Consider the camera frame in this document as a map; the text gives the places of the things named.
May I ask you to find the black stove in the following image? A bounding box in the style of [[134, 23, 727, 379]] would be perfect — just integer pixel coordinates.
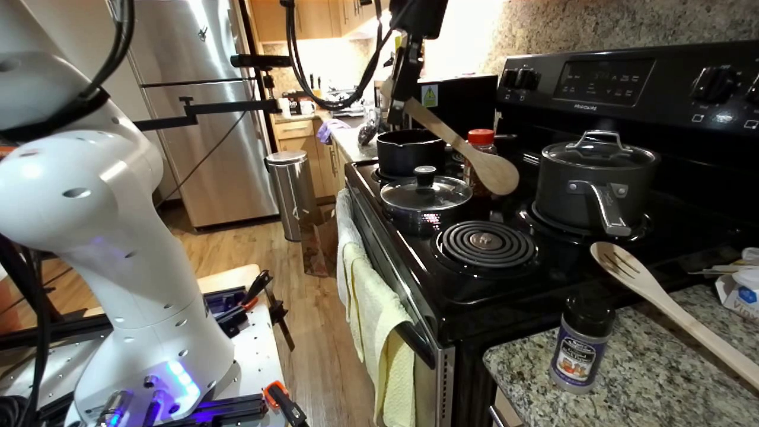
[[341, 38, 759, 427]]

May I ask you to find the stainless steel refrigerator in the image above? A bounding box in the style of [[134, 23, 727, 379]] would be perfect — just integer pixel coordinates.
[[115, 0, 279, 232]]

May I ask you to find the short wooden spoon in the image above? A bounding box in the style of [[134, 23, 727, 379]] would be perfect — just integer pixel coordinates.
[[401, 97, 521, 200]]

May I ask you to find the yellow dish towel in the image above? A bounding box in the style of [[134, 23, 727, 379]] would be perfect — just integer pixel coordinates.
[[335, 187, 420, 427]]

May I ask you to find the glass pot lid black knob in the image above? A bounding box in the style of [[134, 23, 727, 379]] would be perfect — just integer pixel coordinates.
[[377, 164, 473, 219]]

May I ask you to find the black box green sticker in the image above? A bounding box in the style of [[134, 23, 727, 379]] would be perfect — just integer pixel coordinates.
[[415, 74, 501, 138]]

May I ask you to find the black cable on arm base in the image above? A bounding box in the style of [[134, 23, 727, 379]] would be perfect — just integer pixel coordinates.
[[0, 0, 138, 147]]

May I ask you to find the white plastic bag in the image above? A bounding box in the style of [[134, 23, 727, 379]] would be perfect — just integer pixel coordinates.
[[712, 245, 759, 320]]

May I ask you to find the black stove knob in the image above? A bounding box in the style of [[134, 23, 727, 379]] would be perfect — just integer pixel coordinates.
[[689, 64, 745, 108]]

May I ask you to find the black capped seasoning bottle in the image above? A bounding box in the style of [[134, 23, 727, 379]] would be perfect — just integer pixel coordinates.
[[547, 295, 616, 392]]

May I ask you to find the black tripod bar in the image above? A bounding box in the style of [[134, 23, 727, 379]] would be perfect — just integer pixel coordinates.
[[133, 92, 284, 135]]

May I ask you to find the black clamp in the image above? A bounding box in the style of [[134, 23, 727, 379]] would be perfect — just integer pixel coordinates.
[[264, 289, 299, 354]]

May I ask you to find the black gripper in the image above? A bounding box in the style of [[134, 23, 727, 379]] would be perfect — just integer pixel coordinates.
[[392, 0, 451, 108]]

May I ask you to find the small black pot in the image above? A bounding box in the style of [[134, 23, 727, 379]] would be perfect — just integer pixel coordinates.
[[375, 128, 451, 179]]

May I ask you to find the long wooden spoon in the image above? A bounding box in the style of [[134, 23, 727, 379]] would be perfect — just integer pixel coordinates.
[[587, 240, 759, 392]]

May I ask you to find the black oven door handle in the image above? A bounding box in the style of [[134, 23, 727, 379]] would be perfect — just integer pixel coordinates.
[[344, 182, 441, 370]]

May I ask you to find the orange handled tool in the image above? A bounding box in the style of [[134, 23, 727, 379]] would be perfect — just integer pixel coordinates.
[[260, 377, 311, 427]]

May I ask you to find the large black lidded pot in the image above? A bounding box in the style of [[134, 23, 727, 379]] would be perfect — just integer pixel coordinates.
[[528, 128, 661, 242]]

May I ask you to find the black looping arm cable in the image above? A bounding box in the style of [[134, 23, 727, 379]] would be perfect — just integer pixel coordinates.
[[283, 0, 420, 113]]

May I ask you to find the black coil burner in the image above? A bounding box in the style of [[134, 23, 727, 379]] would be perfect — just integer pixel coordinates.
[[431, 219, 541, 277]]

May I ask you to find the black tool tray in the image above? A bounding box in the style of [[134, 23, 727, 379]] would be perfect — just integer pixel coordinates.
[[200, 268, 275, 340]]

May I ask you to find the wooden base cabinet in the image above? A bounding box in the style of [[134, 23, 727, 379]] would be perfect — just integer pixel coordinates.
[[269, 109, 350, 280]]

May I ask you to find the steel trash can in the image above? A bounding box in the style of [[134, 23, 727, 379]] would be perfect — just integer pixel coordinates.
[[264, 149, 311, 245]]

